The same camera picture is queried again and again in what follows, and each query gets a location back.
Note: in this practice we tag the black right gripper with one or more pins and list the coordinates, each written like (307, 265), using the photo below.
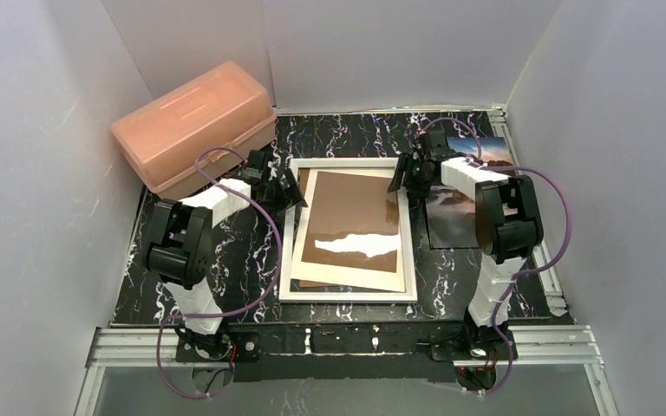
(408, 174)

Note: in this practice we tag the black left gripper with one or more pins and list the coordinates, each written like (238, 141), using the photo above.
(282, 187)

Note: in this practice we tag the aluminium front rail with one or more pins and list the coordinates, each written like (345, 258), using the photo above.
(144, 347)

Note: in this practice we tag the sunset photo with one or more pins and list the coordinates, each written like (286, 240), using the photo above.
(451, 214)

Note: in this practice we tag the aluminium rail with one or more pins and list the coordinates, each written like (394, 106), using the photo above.
(144, 347)
(544, 260)

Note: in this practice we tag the translucent orange plastic box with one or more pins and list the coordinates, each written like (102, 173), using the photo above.
(224, 112)

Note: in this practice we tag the aluminium right side rail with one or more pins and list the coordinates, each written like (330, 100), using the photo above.
(544, 260)

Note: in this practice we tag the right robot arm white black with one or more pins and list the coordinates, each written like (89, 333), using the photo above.
(507, 222)

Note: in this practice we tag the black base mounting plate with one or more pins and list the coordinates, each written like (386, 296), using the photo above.
(438, 351)

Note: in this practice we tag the brown frame backing board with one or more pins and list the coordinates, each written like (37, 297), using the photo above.
(356, 212)

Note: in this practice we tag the white picture frame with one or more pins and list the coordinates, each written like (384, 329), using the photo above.
(382, 167)

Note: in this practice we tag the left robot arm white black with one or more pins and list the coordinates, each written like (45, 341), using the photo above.
(180, 247)

